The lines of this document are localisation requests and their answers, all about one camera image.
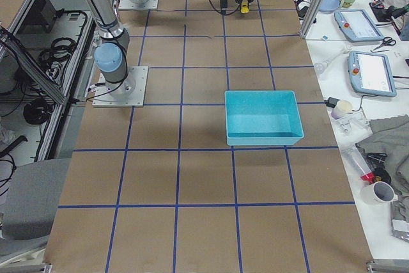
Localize yellow beetle toy car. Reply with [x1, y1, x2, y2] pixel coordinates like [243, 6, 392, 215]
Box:
[240, 1, 249, 14]

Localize blue plastic plate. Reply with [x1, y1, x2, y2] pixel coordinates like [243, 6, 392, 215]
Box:
[319, 0, 340, 14]

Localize upper teach pendant tablet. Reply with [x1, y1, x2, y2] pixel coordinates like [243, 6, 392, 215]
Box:
[334, 9, 384, 42]

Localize teach pendant tablet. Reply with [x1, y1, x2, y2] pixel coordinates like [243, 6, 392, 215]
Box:
[348, 51, 397, 97]
[334, 9, 384, 42]

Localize teal plastic storage bin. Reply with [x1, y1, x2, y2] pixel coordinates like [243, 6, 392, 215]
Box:
[224, 90, 304, 146]

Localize black scissors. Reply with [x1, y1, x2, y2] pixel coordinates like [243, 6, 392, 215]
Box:
[371, 36, 396, 52]

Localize lower teach pendant tablet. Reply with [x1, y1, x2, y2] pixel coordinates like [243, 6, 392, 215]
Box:
[348, 51, 397, 97]

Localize cream paper cup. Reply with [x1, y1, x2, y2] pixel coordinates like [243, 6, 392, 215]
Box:
[331, 100, 353, 120]

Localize grey cloth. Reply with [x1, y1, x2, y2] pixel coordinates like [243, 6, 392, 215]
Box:
[356, 115, 408, 206]

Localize white mug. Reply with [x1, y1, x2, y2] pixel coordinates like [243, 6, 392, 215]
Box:
[357, 182, 399, 210]

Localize black coiled cables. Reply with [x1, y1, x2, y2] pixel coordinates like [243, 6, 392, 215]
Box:
[37, 37, 77, 72]

